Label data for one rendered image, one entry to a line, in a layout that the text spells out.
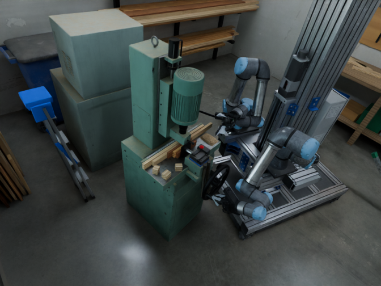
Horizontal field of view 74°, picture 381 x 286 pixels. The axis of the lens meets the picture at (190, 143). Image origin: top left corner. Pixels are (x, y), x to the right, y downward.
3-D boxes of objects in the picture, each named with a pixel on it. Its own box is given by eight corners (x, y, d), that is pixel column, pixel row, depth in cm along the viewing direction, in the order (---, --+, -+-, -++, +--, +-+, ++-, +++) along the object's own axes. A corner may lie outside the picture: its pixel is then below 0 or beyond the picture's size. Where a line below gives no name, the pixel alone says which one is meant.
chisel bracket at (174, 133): (183, 147, 174) (184, 138, 168) (168, 137, 180) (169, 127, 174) (190, 142, 179) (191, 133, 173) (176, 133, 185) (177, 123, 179)
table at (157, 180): (173, 201, 155) (174, 196, 151) (140, 173, 168) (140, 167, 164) (229, 154, 191) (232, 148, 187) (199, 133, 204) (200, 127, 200)
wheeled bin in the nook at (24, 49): (40, 138, 296) (9, 58, 230) (24, 114, 323) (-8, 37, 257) (93, 119, 331) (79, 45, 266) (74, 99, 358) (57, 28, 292)
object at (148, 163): (144, 169, 162) (144, 164, 159) (142, 168, 163) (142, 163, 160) (203, 130, 198) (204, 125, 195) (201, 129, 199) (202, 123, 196)
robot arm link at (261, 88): (270, 59, 182) (258, 125, 199) (255, 58, 180) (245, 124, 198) (277, 60, 171) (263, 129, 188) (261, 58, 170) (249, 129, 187)
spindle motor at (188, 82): (185, 130, 155) (190, 85, 134) (165, 116, 163) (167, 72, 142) (203, 118, 166) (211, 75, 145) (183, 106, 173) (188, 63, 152)
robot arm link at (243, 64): (238, 117, 214) (261, 66, 169) (221, 116, 213) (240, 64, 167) (236, 106, 221) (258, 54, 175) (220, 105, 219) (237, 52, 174)
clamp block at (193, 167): (198, 178, 166) (200, 169, 160) (183, 167, 172) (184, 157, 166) (212, 166, 175) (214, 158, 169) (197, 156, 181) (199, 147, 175)
